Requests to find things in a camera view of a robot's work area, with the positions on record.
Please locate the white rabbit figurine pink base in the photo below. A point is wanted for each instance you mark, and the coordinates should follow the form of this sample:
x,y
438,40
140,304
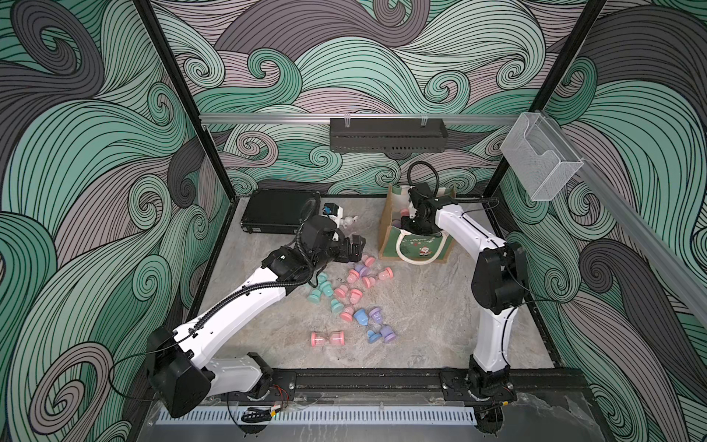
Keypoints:
x,y
348,222

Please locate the white slotted cable duct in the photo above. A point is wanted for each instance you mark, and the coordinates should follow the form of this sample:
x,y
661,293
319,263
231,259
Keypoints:
x,y
332,415

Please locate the blue hourglass lying front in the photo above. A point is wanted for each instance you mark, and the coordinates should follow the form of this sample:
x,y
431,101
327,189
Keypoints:
x,y
373,336

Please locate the teal hourglass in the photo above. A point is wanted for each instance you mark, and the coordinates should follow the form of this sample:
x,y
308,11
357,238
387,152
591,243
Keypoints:
x,y
337,307
323,290
322,279

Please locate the pink hourglass right upper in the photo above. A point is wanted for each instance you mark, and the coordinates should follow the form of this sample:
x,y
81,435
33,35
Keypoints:
x,y
386,274

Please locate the teal hourglass far left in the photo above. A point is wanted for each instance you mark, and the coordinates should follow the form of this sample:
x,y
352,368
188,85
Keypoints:
x,y
322,279

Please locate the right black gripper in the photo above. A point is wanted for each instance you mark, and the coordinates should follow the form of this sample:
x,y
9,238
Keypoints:
x,y
404,226

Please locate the aluminium rail on back wall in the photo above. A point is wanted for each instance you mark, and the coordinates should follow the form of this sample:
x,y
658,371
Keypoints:
x,y
324,118

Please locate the black perforated wall tray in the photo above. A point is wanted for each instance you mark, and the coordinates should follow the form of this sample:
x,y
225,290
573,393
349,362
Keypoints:
x,y
397,136

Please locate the aluminium rail on right wall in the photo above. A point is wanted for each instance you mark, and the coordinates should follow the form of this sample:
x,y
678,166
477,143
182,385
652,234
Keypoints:
x,y
656,204

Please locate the pink hourglass lying front alone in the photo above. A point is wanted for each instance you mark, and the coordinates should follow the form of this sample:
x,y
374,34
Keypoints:
x,y
336,338

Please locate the teal hourglass middle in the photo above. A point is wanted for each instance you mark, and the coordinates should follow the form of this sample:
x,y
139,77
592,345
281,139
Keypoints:
x,y
323,290

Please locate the black hard carrying case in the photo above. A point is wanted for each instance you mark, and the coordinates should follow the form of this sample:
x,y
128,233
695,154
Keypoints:
x,y
276,211

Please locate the teal hourglass lower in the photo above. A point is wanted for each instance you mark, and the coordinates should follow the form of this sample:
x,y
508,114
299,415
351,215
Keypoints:
x,y
337,307

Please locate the purple hourglass upper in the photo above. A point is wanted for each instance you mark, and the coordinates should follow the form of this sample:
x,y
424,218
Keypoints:
x,y
362,270

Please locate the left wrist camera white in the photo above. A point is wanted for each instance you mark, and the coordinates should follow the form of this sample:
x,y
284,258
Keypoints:
x,y
333,212

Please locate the pink hourglass centre lower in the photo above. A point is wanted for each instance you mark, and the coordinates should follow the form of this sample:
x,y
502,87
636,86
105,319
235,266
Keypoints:
x,y
350,297

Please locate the aluminium rail on wall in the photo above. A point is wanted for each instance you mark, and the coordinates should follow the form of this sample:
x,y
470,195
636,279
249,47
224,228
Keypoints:
x,y
324,118
656,204

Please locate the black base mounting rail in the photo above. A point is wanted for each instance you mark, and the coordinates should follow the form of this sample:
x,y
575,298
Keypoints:
x,y
453,384

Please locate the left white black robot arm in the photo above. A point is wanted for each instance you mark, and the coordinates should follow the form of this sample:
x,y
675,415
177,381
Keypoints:
x,y
181,366

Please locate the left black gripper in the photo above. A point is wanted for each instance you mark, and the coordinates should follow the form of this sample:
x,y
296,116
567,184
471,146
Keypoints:
x,y
353,250

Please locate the blue hourglass lying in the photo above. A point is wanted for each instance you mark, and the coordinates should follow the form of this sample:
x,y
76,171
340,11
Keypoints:
x,y
361,317
373,336

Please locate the pink hourglass nearest bag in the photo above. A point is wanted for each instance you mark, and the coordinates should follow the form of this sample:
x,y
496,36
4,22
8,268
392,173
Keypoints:
x,y
368,261

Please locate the clear acrylic wall bin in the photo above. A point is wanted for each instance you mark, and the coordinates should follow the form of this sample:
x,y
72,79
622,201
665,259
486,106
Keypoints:
x,y
541,155

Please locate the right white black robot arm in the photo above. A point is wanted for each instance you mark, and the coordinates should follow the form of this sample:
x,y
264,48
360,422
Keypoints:
x,y
498,286

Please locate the pink hourglass centre upper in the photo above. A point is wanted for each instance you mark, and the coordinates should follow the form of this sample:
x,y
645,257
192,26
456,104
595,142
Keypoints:
x,y
369,281

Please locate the blue hourglass lying centre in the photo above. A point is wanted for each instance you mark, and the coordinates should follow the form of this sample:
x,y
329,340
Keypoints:
x,y
361,317

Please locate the green jute Christmas canvas bag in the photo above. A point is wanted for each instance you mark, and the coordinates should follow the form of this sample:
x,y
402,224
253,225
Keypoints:
x,y
416,249

